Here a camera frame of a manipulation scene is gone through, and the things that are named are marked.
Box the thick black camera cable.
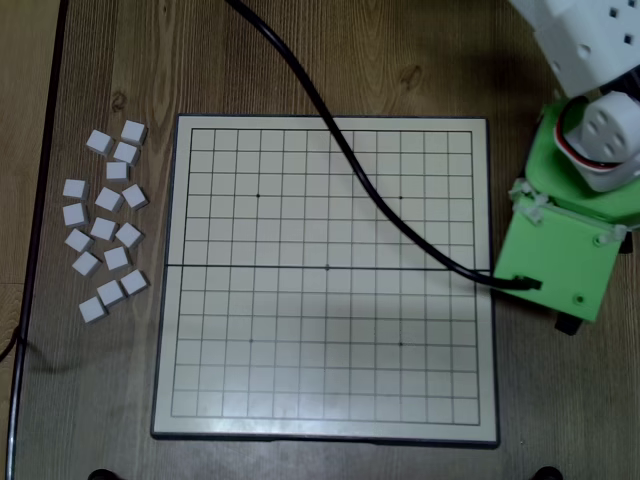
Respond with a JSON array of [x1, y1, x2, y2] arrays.
[[223, 0, 544, 292]]

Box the white cube stone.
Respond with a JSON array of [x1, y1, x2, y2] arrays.
[[89, 216, 119, 242], [114, 222, 145, 250], [112, 141, 142, 166], [119, 269, 151, 298], [64, 228, 95, 255], [121, 183, 151, 211], [62, 202, 91, 228], [84, 129, 115, 156], [103, 245, 133, 272], [94, 186, 126, 214], [105, 160, 132, 183], [71, 250, 104, 278], [96, 279, 126, 308], [62, 178, 90, 200], [78, 295, 110, 324], [119, 119, 149, 147]]

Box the red black servo wire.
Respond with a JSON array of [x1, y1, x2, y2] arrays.
[[555, 96, 622, 174]]

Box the white zip tie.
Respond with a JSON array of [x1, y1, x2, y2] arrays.
[[508, 182, 551, 226], [592, 224, 629, 249]]

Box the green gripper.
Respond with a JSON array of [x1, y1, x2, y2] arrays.
[[522, 97, 640, 227]]

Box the white gridded go board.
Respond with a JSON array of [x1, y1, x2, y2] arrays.
[[149, 113, 501, 449]]

